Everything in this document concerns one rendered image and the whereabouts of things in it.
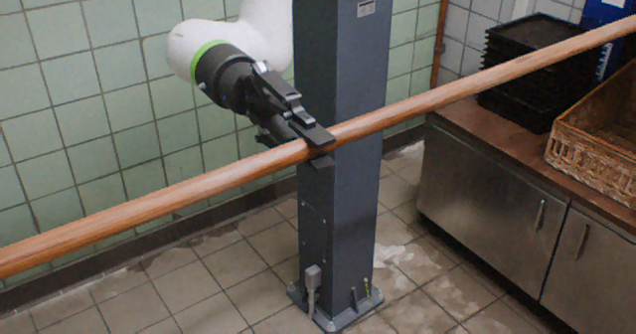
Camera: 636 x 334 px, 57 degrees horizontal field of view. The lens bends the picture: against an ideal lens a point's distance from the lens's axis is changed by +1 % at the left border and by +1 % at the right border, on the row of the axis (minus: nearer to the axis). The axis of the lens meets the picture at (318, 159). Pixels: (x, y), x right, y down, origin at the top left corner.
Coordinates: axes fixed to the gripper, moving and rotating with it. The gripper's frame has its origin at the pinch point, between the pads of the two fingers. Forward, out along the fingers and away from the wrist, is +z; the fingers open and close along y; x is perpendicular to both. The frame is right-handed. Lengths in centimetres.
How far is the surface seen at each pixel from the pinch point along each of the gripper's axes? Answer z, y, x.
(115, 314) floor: -100, 120, 16
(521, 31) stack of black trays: -60, 35, -126
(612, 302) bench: 7, 90, -101
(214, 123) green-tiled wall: -123, 73, -39
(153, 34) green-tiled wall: -124, 33, -22
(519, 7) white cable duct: -83, 40, -153
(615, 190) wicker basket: -5, 58, -105
